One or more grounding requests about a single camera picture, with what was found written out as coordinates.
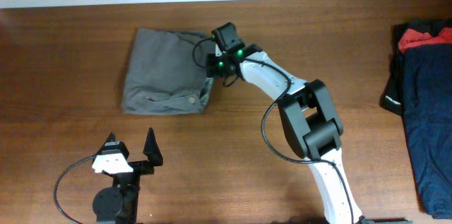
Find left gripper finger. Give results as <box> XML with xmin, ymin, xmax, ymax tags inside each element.
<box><xmin>143</xmin><ymin>127</ymin><xmax>163</xmax><ymax>166</ymax></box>
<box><xmin>96</xmin><ymin>132</ymin><xmax>129</xmax><ymax>159</ymax></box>

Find grey shorts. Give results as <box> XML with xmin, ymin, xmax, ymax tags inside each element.
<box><xmin>121</xmin><ymin>28</ymin><xmax>215</xmax><ymax>115</ymax></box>

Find navy blue t-shirt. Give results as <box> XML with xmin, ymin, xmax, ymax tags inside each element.
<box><xmin>403</xmin><ymin>44</ymin><xmax>451</xmax><ymax>219</ymax></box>

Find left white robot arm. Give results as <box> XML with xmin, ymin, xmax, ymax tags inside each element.
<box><xmin>92</xmin><ymin>129</ymin><xmax>163</xmax><ymax>224</ymax></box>

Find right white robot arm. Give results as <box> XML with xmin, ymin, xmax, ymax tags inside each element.
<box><xmin>206</xmin><ymin>23</ymin><xmax>365</xmax><ymax>223</ymax></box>

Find black garment with logo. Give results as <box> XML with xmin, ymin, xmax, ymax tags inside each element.
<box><xmin>380</xmin><ymin>18</ymin><xmax>451</xmax><ymax>116</ymax></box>

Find red garment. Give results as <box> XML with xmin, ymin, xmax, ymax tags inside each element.
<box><xmin>398</xmin><ymin>28</ymin><xmax>451</xmax><ymax>54</ymax></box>

